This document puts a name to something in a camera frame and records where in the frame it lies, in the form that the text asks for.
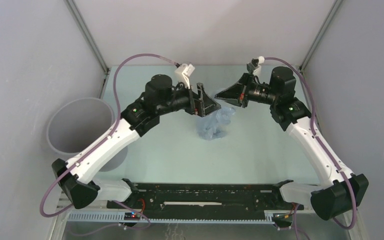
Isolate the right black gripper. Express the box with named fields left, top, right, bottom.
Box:
left=215, top=72, right=278, bottom=109

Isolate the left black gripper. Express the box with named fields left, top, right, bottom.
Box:
left=157, top=79, right=221, bottom=118

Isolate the light blue plastic trash bag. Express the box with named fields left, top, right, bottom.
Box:
left=195, top=99, right=236, bottom=141

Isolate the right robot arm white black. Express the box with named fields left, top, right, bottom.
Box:
left=215, top=66, right=369, bottom=221

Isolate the grey cylindrical trash bin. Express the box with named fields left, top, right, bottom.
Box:
left=45, top=97, right=116, bottom=161

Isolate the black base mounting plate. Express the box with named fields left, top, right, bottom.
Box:
left=124, top=183, right=293, bottom=222

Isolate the right controller board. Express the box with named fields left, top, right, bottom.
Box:
left=272, top=213, right=293, bottom=229

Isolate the left controller board with leds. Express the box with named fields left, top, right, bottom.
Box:
left=123, top=212, right=142, bottom=221

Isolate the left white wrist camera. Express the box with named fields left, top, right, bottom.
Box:
left=174, top=63, right=196, bottom=89

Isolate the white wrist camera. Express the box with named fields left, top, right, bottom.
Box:
left=246, top=56, right=265, bottom=76
left=174, top=63, right=196, bottom=89

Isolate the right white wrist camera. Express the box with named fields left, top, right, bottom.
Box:
left=246, top=56, right=265, bottom=76

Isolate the right corner aluminium post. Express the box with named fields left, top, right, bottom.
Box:
left=300, top=0, right=345, bottom=70

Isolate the corner aluminium post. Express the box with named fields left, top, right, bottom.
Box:
left=300, top=0, right=345, bottom=70
left=64, top=0, right=109, bottom=74

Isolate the left corner aluminium post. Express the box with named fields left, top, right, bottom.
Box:
left=64, top=0, right=109, bottom=74

